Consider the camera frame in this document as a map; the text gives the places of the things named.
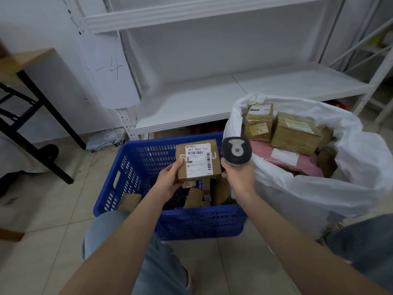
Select person's left hand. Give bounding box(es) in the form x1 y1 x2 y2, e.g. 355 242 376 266
156 159 185 203

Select person's right hand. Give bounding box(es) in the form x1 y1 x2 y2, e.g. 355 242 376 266
221 159 257 200

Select kraft box grey printed letters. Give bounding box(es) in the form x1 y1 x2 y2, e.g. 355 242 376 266
175 139 222 182

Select black plastic mailer bag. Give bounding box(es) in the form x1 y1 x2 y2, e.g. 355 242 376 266
163 186 188 211

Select grey handheld barcode scanner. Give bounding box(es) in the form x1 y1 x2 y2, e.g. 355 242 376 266
221 136 253 168

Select pink mailer bag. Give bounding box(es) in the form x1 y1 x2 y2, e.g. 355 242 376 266
249 140 325 178

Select pile of parcels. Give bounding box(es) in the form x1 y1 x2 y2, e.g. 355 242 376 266
117 176 233 212

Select blue plastic crate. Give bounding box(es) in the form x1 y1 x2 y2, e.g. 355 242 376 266
93 132 248 242

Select white woven sack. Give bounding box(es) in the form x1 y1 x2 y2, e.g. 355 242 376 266
223 93 393 243

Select person's right forearm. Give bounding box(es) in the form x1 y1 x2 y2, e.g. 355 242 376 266
236 193 384 295

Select person's left forearm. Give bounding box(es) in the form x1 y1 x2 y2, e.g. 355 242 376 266
60 193 172 295

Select grey plastic mailer bag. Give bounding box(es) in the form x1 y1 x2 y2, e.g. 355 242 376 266
86 128 127 152

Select person's left leg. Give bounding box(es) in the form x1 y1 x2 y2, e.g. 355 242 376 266
82 210 191 295

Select person's sandal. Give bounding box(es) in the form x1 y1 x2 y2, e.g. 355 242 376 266
170 247 197 295
318 222 344 246

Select white metal shelf rack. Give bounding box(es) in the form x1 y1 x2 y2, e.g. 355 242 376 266
60 0 393 142
328 15 393 126

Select white paper sign sheet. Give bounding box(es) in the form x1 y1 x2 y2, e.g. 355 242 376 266
77 32 141 109

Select wooden chair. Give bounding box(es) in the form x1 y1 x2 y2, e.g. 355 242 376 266
0 227 25 243

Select wooden folding table black legs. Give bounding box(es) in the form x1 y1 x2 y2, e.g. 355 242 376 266
0 48 86 185

